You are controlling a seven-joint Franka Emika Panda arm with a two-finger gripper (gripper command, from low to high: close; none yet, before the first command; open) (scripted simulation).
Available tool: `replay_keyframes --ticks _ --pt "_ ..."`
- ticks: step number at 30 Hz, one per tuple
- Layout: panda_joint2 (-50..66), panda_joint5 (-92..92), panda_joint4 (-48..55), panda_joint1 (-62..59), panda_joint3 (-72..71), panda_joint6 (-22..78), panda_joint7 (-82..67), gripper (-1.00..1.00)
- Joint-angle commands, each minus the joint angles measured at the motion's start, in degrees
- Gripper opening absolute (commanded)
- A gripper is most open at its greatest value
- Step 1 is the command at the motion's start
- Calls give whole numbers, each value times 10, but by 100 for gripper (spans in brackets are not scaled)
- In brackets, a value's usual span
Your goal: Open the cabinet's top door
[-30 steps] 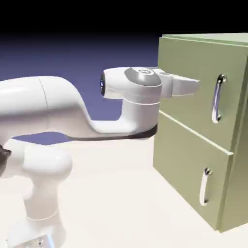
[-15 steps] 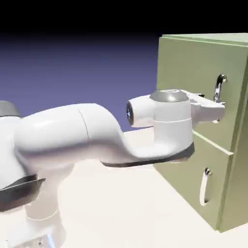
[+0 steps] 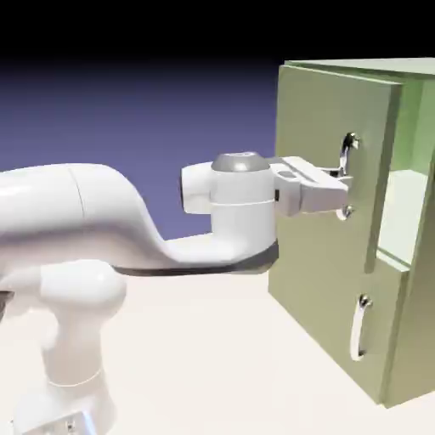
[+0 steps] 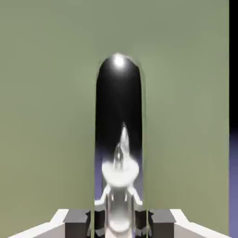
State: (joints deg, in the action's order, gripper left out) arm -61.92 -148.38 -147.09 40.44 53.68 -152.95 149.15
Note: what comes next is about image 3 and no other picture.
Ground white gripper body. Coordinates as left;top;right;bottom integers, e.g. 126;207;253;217
280;155;354;215

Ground curved silver door handle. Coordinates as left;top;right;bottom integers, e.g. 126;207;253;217
334;131;362;222
349;294;374;362

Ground green cabinet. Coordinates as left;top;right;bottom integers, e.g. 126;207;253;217
267;58;435;409

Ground green cabinet door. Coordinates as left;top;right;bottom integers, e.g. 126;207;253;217
267;203;411;407
274;64;404;274

